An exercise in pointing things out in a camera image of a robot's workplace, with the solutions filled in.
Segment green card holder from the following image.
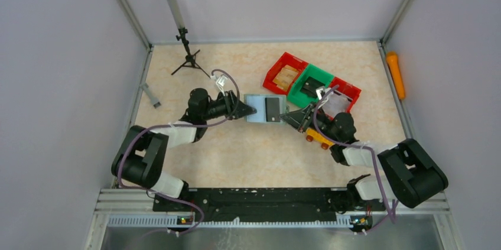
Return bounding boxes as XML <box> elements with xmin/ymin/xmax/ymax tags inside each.
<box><xmin>244</xmin><ymin>94</ymin><xmax>289</xmax><ymax>124</ymax></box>

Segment black credit card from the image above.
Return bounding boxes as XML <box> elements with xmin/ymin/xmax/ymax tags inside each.
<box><xmin>265</xmin><ymin>97</ymin><xmax>281</xmax><ymax>122</ymax></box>

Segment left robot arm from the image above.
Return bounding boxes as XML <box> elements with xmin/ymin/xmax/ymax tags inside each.
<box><xmin>111</xmin><ymin>88</ymin><xmax>257</xmax><ymax>199</ymax></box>

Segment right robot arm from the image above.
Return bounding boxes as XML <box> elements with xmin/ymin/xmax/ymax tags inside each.
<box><xmin>280</xmin><ymin>103</ymin><xmax>449</xmax><ymax>208</ymax></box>

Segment yellow toy car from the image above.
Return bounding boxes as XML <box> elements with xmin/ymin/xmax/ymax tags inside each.
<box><xmin>305</xmin><ymin>128</ymin><xmax>335</xmax><ymax>150</ymax></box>

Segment green bin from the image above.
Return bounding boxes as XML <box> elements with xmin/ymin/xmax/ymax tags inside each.
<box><xmin>287</xmin><ymin>64</ymin><xmax>334</xmax><ymax>108</ymax></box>

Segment clear plastic bags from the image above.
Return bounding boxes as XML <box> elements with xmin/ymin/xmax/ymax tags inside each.
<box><xmin>323</xmin><ymin>93</ymin><xmax>352</xmax><ymax>116</ymax></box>

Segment black item in green bin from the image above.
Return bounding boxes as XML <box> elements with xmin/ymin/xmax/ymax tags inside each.
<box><xmin>300</xmin><ymin>77</ymin><xmax>324</xmax><ymax>98</ymax></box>

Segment near red bin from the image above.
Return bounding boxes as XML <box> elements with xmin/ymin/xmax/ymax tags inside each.
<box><xmin>328</xmin><ymin>77</ymin><xmax>362</xmax><ymax>113</ymax></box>

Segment red bin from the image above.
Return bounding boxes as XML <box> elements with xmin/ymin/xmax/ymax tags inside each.
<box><xmin>328</xmin><ymin>77</ymin><xmax>362</xmax><ymax>113</ymax></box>
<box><xmin>262</xmin><ymin>52</ymin><xmax>309</xmax><ymax>95</ymax></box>

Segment wooden blocks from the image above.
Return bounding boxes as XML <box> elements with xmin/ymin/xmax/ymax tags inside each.
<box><xmin>272</xmin><ymin>65</ymin><xmax>299</xmax><ymax>90</ymax></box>

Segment far red bin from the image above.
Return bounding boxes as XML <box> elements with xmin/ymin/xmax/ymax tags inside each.
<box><xmin>262</xmin><ymin>52</ymin><xmax>309</xmax><ymax>95</ymax></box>

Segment small grey tool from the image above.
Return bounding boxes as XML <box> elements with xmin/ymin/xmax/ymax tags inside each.
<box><xmin>139</xmin><ymin>82</ymin><xmax>161</xmax><ymax>109</ymax></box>

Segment orange flashlight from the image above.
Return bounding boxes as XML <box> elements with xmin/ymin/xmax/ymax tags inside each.
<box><xmin>386</xmin><ymin>51</ymin><xmax>406</xmax><ymax>100</ymax></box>

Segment black tripod with grey tube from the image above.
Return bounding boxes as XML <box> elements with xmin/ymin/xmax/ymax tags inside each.
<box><xmin>166</xmin><ymin>0</ymin><xmax>210</xmax><ymax>78</ymax></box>

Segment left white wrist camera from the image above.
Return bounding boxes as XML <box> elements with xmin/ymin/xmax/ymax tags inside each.
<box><xmin>210</xmin><ymin>74</ymin><xmax>229</xmax><ymax>93</ymax></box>

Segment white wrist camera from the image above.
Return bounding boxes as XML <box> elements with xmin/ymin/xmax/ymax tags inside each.
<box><xmin>315</xmin><ymin>86</ymin><xmax>334</xmax><ymax>105</ymax></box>
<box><xmin>210</xmin><ymin>74</ymin><xmax>229</xmax><ymax>93</ymax></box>

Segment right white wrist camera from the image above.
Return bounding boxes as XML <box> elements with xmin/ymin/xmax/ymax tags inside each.
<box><xmin>315</xmin><ymin>86</ymin><xmax>334</xmax><ymax>105</ymax></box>

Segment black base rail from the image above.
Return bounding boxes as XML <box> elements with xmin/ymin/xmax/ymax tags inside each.
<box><xmin>152</xmin><ymin>187</ymin><xmax>385</xmax><ymax>223</ymax></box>

